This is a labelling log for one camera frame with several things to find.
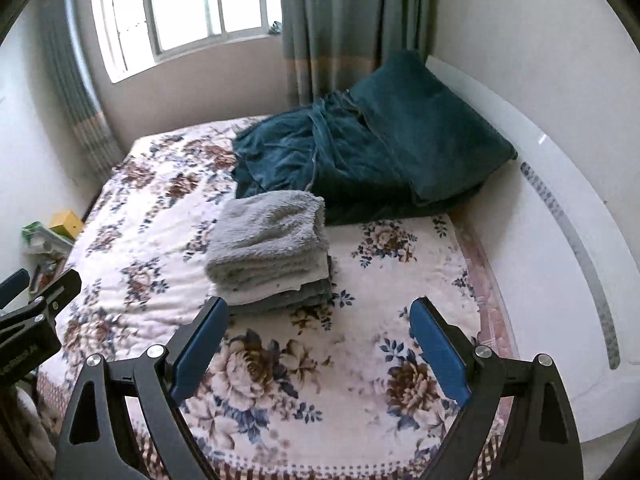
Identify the teal blanket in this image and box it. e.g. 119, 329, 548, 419
231, 89, 486, 227

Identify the grey fluffy blanket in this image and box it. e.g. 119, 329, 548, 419
204, 190, 331, 307

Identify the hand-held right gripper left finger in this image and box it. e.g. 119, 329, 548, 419
56, 296, 230, 480

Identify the teal pillow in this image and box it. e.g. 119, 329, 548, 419
348, 50, 518, 207

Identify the white framed window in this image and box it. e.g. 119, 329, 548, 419
90, 0, 283, 83

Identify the floral bed sheet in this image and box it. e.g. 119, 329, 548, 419
35, 116, 521, 480

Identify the dark grey folded garment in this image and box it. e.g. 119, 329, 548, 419
227, 255, 335, 317

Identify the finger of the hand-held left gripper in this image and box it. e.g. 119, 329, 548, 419
0, 268, 31, 311
31, 268, 82, 322

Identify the white headboard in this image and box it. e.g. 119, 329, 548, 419
425, 55, 636, 443

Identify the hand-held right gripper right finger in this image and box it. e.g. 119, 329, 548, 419
409, 296, 585, 480

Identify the yellow box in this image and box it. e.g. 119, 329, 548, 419
48, 210, 85, 241

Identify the green and white packet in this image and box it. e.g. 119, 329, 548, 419
21, 221, 76, 261

